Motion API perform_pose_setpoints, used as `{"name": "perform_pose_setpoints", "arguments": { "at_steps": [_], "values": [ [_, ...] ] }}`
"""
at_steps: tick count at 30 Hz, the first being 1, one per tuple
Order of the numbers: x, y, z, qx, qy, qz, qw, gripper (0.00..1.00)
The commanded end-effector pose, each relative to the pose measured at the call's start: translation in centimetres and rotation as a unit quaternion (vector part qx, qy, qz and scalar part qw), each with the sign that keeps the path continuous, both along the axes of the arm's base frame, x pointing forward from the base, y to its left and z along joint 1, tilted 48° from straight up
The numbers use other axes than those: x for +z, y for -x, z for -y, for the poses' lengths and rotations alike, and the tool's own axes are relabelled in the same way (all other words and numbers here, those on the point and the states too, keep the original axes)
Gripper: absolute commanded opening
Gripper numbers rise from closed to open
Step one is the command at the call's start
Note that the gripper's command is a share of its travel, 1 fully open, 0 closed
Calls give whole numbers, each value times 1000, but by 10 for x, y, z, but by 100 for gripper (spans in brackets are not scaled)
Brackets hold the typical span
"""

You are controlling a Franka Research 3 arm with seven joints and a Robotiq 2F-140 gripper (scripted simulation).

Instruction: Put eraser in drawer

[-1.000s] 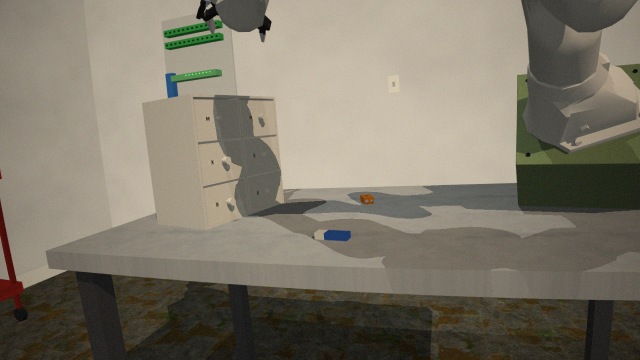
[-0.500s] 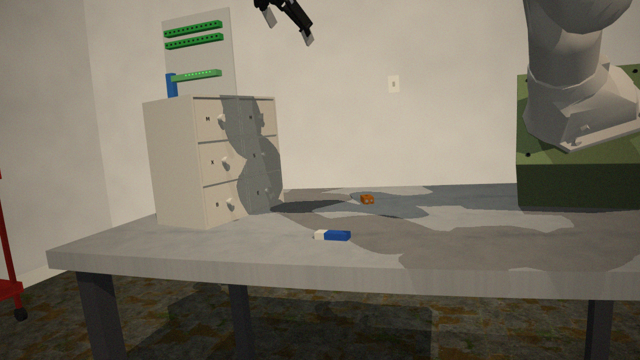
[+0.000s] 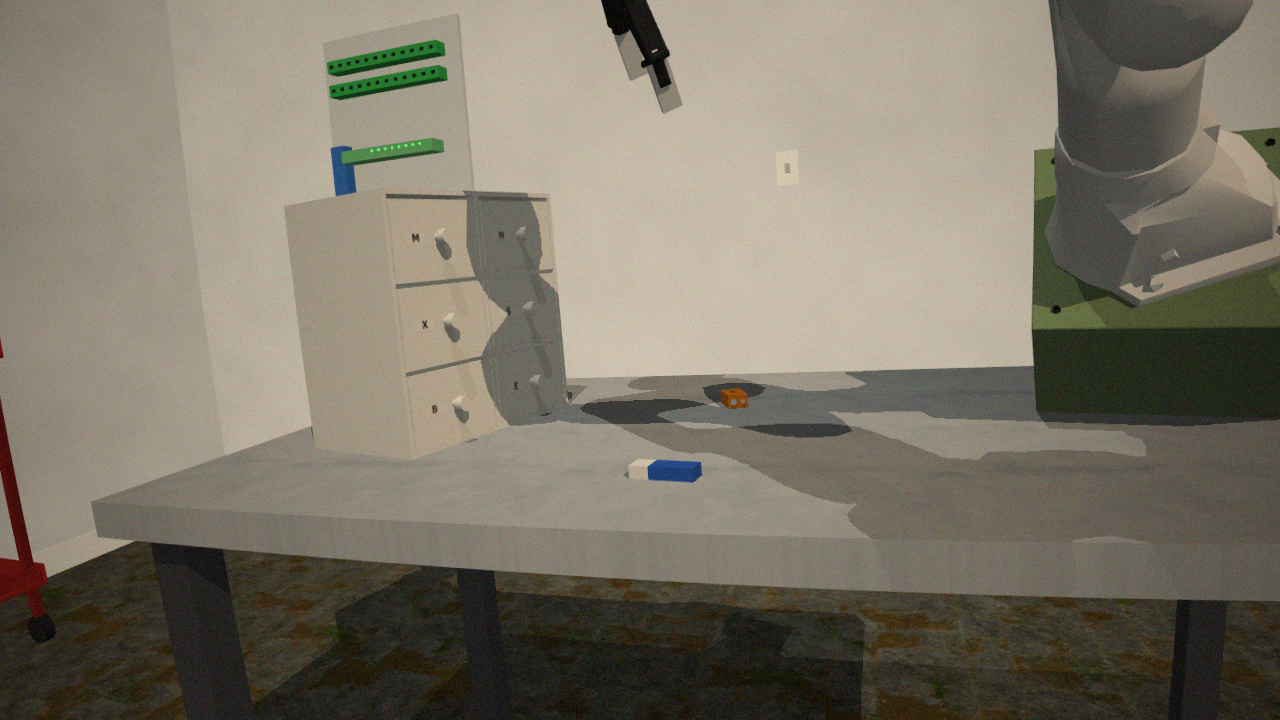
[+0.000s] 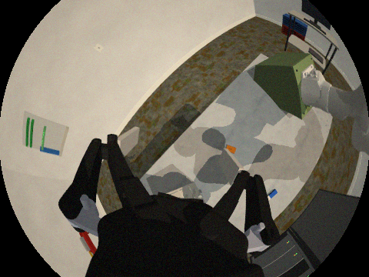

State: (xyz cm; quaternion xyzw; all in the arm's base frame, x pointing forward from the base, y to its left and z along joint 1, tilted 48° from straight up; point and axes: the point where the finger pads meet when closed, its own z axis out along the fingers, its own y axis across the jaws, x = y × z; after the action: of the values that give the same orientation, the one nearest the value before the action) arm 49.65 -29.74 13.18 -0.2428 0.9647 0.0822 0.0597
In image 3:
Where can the orange rectangular block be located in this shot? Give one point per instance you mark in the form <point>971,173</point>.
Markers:
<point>734,398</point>

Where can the cream small chest of drawers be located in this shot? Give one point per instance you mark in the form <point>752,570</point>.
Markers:
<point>348,318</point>

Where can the blue and white eraser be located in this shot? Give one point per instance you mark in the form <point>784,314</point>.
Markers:
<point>665,470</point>

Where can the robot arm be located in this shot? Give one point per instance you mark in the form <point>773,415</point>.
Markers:
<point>1141,180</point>

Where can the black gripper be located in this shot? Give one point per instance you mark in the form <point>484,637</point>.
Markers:
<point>632,46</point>

